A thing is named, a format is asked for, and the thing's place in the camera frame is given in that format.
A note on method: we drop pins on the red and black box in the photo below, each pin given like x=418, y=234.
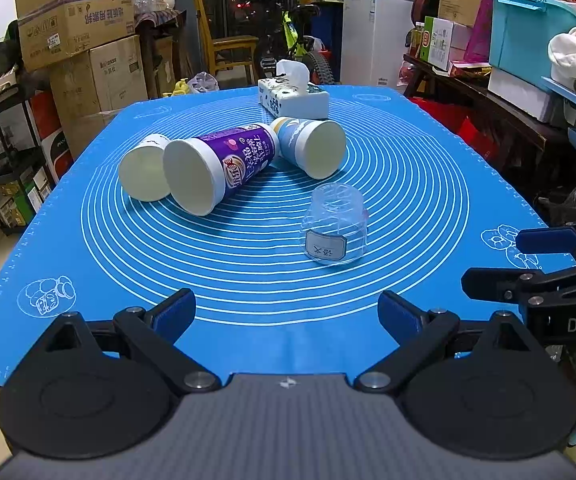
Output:
x=53, y=130

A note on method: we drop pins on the large plain cardboard box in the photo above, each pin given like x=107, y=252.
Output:
x=100, y=85

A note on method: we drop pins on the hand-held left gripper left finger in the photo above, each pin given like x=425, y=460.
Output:
x=174, y=314

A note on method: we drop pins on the clear plastic cup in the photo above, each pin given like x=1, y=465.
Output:
x=333, y=220

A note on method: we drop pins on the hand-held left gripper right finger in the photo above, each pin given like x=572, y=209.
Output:
x=399, y=315

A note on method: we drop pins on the plain white paper cup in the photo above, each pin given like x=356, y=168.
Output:
x=143, y=175

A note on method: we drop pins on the black metal shelf rack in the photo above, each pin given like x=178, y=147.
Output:
x=3, y=125

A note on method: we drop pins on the green and white carton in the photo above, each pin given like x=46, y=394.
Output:
x=440, y=42

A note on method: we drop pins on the white chest freezer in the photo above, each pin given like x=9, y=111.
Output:
x=375, y=40

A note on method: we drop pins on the white tissue box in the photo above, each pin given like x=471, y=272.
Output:
x=299, y=102

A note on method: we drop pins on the yellow toy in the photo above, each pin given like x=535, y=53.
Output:
x=180, y=87

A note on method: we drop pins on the black bicycle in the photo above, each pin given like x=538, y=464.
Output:
x=293, y=35

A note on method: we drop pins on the purple paper cup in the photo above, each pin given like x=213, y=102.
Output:
x=238, y=155

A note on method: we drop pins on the white foam box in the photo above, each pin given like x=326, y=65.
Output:
x=518, y=92

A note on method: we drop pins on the blue silicone baking mat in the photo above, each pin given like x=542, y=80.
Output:
x=268, y=285

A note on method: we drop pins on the blue and white paper cup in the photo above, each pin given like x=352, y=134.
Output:
x=318, y=149

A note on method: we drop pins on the teal plastic storage bin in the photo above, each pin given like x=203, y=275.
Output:
x=528, y=35

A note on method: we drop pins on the open printed cardboard box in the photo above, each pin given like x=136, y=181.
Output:
x=75, y=20

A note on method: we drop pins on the orange drink bottle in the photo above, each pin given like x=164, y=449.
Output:
x=415, y=40

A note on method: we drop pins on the pink bag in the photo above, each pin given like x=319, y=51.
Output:
x=480, y=30

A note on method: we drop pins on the wooden chair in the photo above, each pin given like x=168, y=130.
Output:
x=228, y=47

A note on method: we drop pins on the dark wooden side table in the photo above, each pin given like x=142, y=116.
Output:
x=508, y=125

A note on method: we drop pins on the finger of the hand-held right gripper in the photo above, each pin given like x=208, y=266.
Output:
x=498, y=284
x=543, y=240

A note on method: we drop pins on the crumpled clear plastic bag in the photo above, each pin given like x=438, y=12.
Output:
x=204, y=82

